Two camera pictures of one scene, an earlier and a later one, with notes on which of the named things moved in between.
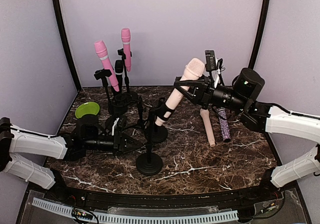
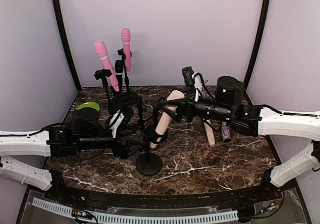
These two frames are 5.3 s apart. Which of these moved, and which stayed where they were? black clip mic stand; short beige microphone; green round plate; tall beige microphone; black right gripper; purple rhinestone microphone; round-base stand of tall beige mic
Moved: round-base stand of tall beige mic; black right gripper; tall beige microphone
Stayed: purple rhinestone microphone; black clip mic stand; short beige microphone; green round plate
